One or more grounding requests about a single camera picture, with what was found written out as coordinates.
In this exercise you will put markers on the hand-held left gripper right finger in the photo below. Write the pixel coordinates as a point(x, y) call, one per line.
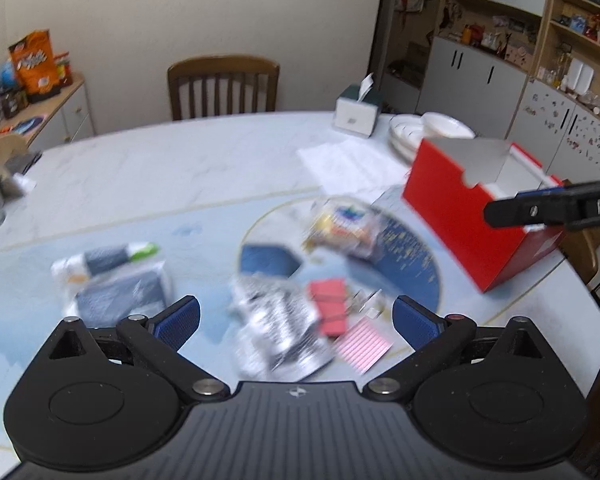
point(415, 325)

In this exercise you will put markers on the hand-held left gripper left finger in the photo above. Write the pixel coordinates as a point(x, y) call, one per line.
point(177, 320)

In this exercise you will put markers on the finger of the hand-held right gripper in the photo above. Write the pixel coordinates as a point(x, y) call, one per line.
point(525, 210)

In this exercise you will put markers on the grey tissue pack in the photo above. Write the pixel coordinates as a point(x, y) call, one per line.
point(120, 295)

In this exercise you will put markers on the red cardboard box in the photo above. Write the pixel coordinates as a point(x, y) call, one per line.
point(445, 210)

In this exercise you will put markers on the pink binder clip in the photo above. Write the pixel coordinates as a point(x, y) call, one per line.
point(327, 307)

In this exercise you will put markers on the white pouch with orange print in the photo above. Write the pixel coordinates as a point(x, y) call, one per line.
point(105, 260)

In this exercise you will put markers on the silver foil packet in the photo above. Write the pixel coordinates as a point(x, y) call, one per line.
point(275, 330)

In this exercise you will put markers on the clear colourful snack bag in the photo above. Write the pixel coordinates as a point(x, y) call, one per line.
point(342, 225)

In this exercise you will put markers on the pink sticky note pad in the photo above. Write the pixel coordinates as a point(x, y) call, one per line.
point(362, 345)

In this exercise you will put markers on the white bowl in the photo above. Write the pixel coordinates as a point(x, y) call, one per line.
point(447, 125)

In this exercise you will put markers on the white wooden cabinet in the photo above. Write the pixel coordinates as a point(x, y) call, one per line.
point(480, 70)

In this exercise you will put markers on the white paper napkin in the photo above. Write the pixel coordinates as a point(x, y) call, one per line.
point(352, 162)

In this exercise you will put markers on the green and white tissue box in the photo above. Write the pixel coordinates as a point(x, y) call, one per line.
point(355, 117)

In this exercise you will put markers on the white sideboard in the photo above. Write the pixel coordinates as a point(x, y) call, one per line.
point(65, 115)

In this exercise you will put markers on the wooden chair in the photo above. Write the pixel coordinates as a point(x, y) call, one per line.
point(222, 85)

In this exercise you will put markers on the orange snack bag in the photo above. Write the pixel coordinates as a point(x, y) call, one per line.
point(35, 62)

